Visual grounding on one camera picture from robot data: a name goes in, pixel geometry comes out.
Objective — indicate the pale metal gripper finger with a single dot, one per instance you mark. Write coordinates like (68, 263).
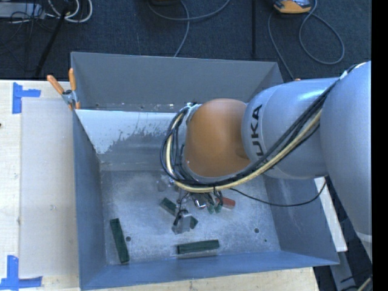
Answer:
(178, 225)
(188, 222)

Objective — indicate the dark green flat block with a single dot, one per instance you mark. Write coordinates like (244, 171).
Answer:
(198, 246)
(167, 205)
(119, 241)

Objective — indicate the grey metal bin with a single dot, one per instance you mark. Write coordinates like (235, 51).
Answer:
(145, 205)

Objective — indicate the red-brown flat block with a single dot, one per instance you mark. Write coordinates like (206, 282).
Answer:
(229, 203)

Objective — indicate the black cylinder on white bracket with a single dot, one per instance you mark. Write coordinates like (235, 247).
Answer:
(200, 204)

